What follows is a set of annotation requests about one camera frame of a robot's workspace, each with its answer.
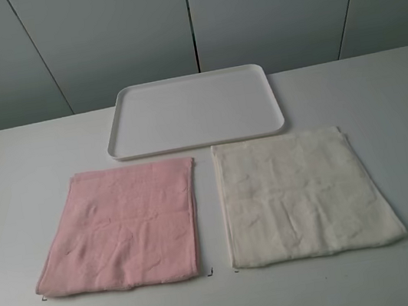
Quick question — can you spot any pink towel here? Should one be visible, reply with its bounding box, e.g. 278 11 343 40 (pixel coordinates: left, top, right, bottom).
35 157 201 298

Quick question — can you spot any cream white towel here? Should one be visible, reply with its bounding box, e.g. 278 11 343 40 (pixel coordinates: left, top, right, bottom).
211 127 408 269

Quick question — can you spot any white rectangular plastic tray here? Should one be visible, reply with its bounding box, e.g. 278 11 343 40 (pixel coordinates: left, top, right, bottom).
107 64 285 161

